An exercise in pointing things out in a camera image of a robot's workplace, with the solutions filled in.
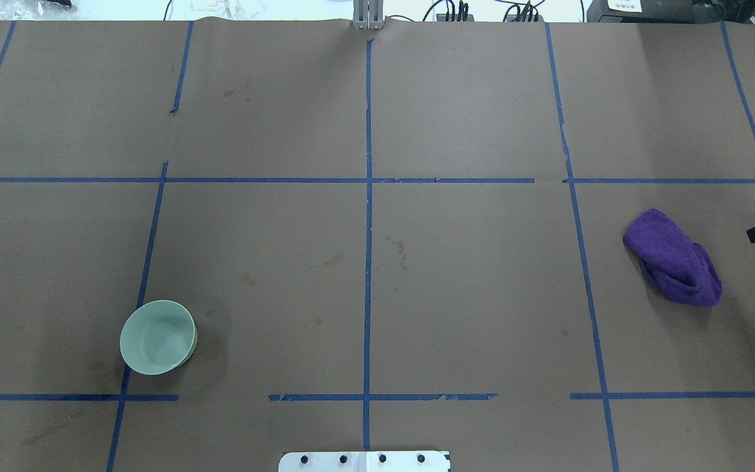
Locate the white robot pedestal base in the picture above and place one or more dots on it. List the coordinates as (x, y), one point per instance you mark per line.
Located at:
(387, 460)

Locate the aluminium frame post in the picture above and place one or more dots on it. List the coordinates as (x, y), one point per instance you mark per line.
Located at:
(368, 14)

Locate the mint green bowl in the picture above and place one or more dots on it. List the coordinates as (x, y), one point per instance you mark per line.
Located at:
(157, 337)

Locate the purple microfiber cloth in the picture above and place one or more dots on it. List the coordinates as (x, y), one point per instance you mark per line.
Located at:
(675, 265)

